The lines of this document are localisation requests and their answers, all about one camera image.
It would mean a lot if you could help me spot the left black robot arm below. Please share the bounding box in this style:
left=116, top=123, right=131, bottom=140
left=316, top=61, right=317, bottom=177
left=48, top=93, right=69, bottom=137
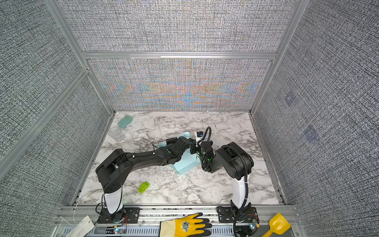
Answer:
left=96, top=136, right=195, bottom=215

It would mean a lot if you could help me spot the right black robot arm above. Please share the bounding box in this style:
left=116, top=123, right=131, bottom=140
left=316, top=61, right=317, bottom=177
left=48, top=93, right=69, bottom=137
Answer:
left=190, top=142, right=254, bottom=222

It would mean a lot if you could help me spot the green toy brick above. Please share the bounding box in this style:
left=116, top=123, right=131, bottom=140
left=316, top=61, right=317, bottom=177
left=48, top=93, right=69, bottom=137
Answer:
left=138, top=181, right=150, bottom=194

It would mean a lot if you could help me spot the teal sponge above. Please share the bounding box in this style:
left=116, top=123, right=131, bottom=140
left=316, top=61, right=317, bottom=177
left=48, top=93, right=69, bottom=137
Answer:
left=117, top=115, right=133, bottom=129

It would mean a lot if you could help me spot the yellow black work glove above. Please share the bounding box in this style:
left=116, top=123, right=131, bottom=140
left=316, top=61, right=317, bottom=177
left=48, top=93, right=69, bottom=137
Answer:
left=159, top=212, right=212, bottom=237

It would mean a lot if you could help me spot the yellow plastic scoop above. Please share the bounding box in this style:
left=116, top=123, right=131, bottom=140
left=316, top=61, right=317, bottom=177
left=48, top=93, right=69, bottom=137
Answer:
left=262, top=213, right=291, bottom=237

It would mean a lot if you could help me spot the white paper tag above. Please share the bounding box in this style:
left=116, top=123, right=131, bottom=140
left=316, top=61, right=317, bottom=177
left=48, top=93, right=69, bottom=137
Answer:
left=66, top=216, right=95, bottom=237

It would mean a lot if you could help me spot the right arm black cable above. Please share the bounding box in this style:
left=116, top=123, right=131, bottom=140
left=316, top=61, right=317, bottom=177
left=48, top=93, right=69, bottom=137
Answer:
left=201, top=126, right=212, bottom=146

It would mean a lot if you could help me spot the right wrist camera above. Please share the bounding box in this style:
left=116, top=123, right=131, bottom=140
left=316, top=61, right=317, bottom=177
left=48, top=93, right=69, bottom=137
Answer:
left=195, top=131, right=204, bottom=146

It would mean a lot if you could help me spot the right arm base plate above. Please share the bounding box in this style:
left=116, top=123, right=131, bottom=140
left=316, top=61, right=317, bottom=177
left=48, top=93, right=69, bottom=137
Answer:
left=216, top=204, right=260, bottom=225

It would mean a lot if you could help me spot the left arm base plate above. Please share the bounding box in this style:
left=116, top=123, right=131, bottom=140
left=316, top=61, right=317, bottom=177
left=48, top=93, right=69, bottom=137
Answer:
left=98, top=207, right=141, bottom=225

